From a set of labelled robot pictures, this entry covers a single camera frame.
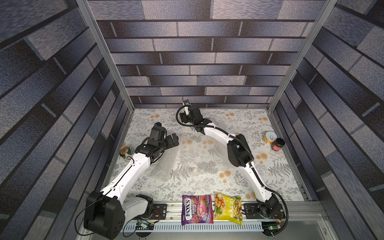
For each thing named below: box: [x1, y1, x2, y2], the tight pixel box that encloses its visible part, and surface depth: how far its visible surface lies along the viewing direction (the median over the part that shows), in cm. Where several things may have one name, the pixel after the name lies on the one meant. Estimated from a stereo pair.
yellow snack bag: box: [213, 191, 243, 226], surface depth 74 cm
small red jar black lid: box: [271, 137, 286, 151], surface depth 95 cm
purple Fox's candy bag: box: [181, 194, 214, 226], surface depth 74 cm
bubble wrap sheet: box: [150, 133, 238, 183], surface depth 91 cm
